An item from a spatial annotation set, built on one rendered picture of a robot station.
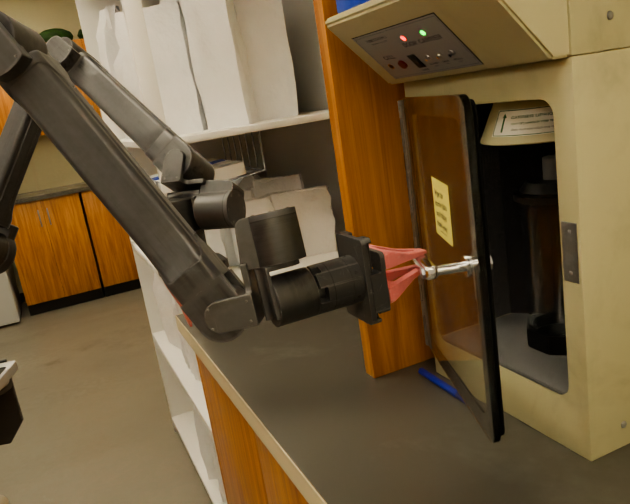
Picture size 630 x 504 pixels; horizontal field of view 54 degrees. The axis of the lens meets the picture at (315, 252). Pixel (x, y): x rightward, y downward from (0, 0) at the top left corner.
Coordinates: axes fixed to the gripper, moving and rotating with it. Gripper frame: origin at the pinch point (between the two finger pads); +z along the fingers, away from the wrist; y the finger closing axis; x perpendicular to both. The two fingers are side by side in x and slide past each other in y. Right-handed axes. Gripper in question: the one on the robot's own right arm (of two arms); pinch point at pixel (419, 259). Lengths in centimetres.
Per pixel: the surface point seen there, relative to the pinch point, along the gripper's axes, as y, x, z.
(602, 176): 7.9, -13.5, 15.9
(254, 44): 39, 125, 28
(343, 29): 29.1, 14.9, 1.8
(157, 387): -119, 268, -11
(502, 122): 14.3, 0.2, 14.5
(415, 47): 24.9, 4.3, 5.8
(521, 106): 16.0, -2.0, 15.8
